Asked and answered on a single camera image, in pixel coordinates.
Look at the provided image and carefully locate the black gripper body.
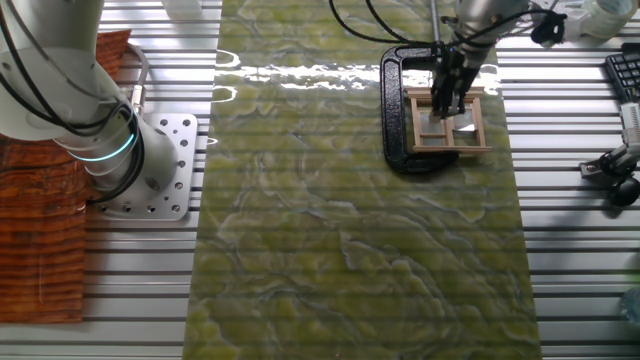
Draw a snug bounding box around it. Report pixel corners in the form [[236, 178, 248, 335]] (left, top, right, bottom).
[[430, 44, 484, 101]]

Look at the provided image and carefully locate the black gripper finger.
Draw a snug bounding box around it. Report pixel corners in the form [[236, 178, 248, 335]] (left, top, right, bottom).
[[446, 92, 465, 119], [430, 94, 448, 122]]

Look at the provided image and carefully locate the miniature wooden sliding window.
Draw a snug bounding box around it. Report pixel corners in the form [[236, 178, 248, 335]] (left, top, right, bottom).
[[404, 85, 494, 155]]

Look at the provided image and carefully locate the black C-clamp with silver screw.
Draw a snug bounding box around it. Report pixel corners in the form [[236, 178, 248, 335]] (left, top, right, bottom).
[[379, 0, 460, 175]]

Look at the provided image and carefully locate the clear tape roll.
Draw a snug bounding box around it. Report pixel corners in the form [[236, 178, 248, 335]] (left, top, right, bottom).
[[582, 0, 640, 40]]

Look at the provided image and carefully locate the black keyboard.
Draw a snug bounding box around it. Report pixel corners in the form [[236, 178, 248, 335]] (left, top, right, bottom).
[[604, 42, 640, 104]]

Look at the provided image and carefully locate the green marble pattern mat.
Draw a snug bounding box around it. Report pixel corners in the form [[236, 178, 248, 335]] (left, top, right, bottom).
[[182, 0, 544, 360]]

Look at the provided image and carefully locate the black cable clip bundle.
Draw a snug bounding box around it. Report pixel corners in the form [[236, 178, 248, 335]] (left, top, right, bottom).
[[530, 10, 569, 45]]

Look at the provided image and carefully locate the silver depth camera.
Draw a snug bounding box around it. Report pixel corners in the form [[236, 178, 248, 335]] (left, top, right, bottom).
[[618, 102, 640, 146], [562, 7, 589, 41]]

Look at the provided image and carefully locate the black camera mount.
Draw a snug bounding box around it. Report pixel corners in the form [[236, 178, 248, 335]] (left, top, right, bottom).
[[579, 144, 640, 209]]

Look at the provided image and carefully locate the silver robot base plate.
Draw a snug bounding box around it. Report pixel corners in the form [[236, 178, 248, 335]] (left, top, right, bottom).
[[99, 112, 200, 221]]

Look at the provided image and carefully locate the grey base cable with connector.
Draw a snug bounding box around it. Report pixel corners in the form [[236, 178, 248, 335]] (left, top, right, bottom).
[[128, 42, 151, 117]]

